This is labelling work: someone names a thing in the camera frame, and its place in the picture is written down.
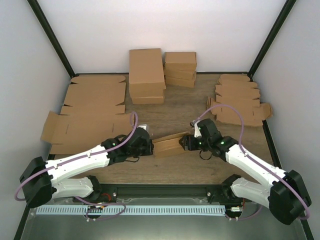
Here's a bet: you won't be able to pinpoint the left black frame post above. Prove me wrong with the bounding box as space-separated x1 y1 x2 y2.
27 0 76 79

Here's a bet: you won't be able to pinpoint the light blue slotted cable duct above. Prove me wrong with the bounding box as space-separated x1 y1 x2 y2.
35 205 226 216

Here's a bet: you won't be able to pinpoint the small cardboard box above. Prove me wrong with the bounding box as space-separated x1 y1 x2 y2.
152 131 190 159

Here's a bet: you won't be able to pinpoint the large folded box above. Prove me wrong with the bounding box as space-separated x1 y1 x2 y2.
131 96 165 105
129 48 166 98

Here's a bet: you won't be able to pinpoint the top small folded box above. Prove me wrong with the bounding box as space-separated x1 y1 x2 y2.
164 51 197 70

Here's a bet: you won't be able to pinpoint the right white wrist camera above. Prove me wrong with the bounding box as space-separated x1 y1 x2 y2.
190 120 202 138

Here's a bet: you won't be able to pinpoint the black frame post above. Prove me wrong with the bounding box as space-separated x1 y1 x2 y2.
248 0 297 78
27 0 76 79

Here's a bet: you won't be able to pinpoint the small folded box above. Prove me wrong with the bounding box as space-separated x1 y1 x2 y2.
165 76 195 88
163 66 196 80
164 51 197 70

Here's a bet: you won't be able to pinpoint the large flat cardboard blank stack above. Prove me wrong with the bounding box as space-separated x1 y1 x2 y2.
41 75 132 155

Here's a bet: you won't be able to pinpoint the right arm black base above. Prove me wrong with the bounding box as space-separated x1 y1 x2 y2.
205 183 251 205

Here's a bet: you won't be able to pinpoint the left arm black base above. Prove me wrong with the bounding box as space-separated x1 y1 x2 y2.
81 184 118 204

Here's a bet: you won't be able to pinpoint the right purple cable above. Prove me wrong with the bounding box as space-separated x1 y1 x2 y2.
197 104 311 222

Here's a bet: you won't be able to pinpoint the bottom large folded box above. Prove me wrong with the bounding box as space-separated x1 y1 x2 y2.
131 96 165 105

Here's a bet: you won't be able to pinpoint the top large folded box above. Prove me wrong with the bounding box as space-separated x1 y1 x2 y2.
129 48 166 98

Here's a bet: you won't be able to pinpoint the black front frame rail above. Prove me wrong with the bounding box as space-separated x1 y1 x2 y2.
29 183 297 201

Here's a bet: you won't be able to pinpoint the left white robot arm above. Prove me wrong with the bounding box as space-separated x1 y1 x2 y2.
19 124 154 208

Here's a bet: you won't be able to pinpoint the right black frame post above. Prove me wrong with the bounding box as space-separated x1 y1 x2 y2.
248 0 297 78

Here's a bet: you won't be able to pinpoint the bottom small folded box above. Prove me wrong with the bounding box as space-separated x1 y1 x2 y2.
165 76 195 88

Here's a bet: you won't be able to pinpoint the middle small folded box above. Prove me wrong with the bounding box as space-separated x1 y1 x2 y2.
163 66 196 80

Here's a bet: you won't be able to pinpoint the small flat cardboard blank stack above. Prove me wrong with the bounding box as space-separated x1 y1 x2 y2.
207 74 273 127

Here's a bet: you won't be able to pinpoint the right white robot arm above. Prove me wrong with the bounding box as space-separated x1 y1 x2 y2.
179 118 312 225

